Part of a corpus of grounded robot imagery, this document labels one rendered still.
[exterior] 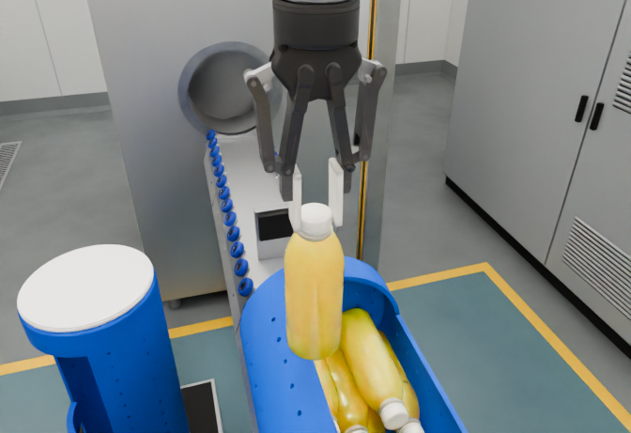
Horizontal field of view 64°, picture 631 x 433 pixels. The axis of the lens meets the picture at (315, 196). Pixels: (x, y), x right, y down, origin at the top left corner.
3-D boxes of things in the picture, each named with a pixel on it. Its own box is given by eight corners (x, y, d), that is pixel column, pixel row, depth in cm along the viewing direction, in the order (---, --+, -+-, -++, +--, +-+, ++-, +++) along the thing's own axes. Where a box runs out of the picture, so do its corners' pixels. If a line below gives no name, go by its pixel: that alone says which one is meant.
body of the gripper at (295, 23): (350, -17, 46) (346, 81, 51) (259, -13, 45) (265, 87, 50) (378, -1, 40) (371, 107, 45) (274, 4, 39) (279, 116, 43)
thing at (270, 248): (293, 249, 137) (291, 202, 129) (296, 258, 134) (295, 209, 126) (256, 255, 135) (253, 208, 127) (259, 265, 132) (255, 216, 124)
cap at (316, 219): (295, 236, 54) (295, 223, 53) (299, 215, 58) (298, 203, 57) (330, 238, 54) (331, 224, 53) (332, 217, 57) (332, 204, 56)
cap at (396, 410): (398, 397, 74) (403, 408, 72) (407, 409, 76) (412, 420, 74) (376, 409, 74) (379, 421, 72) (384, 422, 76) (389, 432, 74)
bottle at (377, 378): (361, 301, 88) (405, 388, 72) (376, 323, 92) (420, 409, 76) (326, 320, 88) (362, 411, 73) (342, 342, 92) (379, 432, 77)
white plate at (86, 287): (71, 237, 124) (73, 240, 125) (-15, 316, 101) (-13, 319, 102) (174, 253, 119) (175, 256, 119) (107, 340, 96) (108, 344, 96)
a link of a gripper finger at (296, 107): (317, 69, 44) (301, 68, 44) (294, 180, 49) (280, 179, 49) (307, 57, 47) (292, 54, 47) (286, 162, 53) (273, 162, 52)
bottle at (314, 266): (284, 359, 63) (279, 243, 53) (289, 317, 69) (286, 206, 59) (339, 363, 63) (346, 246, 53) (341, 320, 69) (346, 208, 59)
